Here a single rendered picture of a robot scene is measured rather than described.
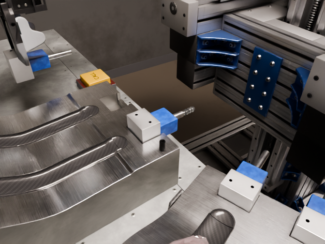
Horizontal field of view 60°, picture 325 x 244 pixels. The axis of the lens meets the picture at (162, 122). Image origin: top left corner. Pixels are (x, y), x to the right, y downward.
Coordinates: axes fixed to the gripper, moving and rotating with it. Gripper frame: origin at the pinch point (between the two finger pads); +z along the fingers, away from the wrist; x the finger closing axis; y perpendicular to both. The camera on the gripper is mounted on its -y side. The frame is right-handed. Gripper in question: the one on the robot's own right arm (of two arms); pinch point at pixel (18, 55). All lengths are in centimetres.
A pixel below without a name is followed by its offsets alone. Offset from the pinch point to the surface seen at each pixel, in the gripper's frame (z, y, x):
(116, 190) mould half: 8.0, 2.5, -35.9
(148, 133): 4.6, 11.2, -31.5
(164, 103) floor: 95, 94, 79
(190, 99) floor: 95, 113, 72
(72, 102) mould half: 6.3, 5.0, -13.3
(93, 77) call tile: 11.4, 15.7, 1.9
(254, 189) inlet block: 7, 18, -48
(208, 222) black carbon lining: 9.9, 10.8, -46.8
